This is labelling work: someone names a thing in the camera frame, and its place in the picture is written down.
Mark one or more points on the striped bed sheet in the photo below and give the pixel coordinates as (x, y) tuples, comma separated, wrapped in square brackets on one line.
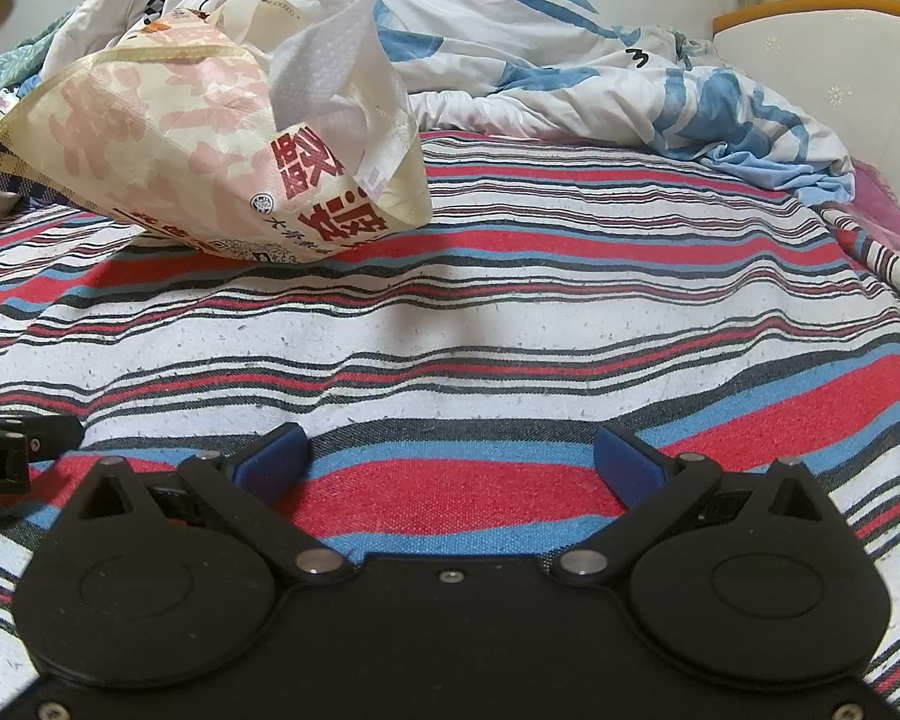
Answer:
[(450, 315)]

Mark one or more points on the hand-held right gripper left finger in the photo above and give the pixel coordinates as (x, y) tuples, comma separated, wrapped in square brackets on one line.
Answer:
[(274, 461)]

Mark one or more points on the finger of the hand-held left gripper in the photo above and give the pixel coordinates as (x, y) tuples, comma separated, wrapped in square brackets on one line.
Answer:
[(49, 431)]

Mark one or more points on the pink cloth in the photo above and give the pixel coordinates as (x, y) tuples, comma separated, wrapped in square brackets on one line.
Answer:
[(896, 217)]

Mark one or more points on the white and blue quilt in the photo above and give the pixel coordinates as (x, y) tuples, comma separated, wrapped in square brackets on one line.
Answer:
[(495, 37)]

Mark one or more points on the cream printed shopping bag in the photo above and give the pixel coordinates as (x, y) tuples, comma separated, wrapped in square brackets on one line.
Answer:
[(157, 127)]

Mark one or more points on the white headboard with wooden trim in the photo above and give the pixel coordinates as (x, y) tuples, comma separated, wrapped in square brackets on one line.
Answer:
[(832, 67)]

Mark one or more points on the green patterned cloth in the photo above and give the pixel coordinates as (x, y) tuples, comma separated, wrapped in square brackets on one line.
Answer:
[(0, 67)]

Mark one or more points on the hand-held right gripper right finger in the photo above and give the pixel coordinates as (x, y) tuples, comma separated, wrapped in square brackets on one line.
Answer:
[(630, 465)]

